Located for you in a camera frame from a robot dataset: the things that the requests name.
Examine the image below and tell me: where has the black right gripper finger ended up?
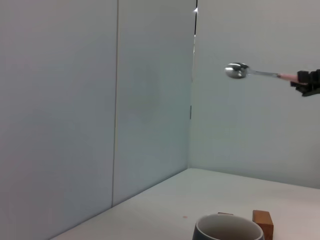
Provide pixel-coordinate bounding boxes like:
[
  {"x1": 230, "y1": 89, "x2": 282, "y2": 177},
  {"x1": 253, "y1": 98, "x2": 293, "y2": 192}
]
[
  {"x1": 296, "y1": 69, "x2": 320, "y2": 85},
  {"x1": 289, "y1": 81, "x2": 320, "y2": 98}
]

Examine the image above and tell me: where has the pink handled metal spoon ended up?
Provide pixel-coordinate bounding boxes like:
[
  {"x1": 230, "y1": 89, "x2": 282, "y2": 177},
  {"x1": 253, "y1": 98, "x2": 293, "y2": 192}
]
[{"x1": 224, "y1": 62, "x2": 299, "y2": 81}]

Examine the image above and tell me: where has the grey ceramic cup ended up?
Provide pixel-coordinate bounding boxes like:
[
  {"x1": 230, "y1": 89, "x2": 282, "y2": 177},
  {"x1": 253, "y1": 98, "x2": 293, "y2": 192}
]
[{"x1": 191, "y1": 213, "x2": 265, "y2": 240}]

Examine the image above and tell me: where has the light brown wooden block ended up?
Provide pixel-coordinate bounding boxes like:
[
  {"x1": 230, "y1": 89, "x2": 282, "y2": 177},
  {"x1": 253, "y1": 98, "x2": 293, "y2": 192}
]
[{"x1": 251, "y1": 209, "x2": 275, "y2": 240}]

